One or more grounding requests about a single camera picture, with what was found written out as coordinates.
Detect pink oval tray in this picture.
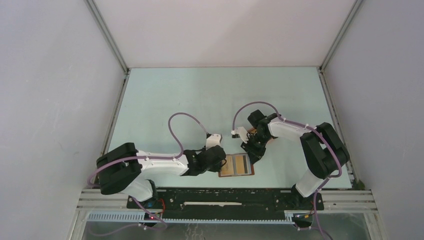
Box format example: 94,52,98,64
248,126,276,146

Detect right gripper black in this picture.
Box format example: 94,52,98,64
240,132,271,165

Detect brown leather card holder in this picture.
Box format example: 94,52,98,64
218,153,255,178

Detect gold VIP credit card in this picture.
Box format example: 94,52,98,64
219,155,235,177
234,154,251,176

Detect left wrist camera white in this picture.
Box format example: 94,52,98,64
205,133,223,150

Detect aluminium frame post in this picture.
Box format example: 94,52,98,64
319,0,365,73
84,0,130,75

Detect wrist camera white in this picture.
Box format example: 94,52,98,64
231,127,249,144
205,133,223,150

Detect grey cable duct rail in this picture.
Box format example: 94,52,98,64
86,211,296,225

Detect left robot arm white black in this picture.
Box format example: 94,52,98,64
96,142,226,208

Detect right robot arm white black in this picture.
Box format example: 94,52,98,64
241,110,351,209

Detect aluminium frame post left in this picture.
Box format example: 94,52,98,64
84,0,130,75

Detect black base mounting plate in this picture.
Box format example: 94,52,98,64
143,187,324,221

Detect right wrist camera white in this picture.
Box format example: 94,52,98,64
231,127,249,144

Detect aluminium frame post right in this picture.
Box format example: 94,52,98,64
319,0,365,73

